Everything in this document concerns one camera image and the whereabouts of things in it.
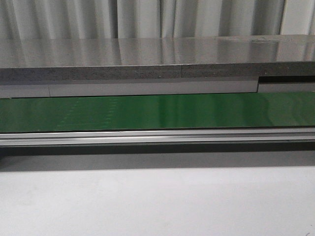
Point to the grey rear conveyor guide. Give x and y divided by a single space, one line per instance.
116 87

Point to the green conveyor belt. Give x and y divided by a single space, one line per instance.
150 112

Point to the white pleated curtain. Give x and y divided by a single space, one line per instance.
81 19

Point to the aluminium front conveyor rail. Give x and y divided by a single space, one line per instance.
157 136

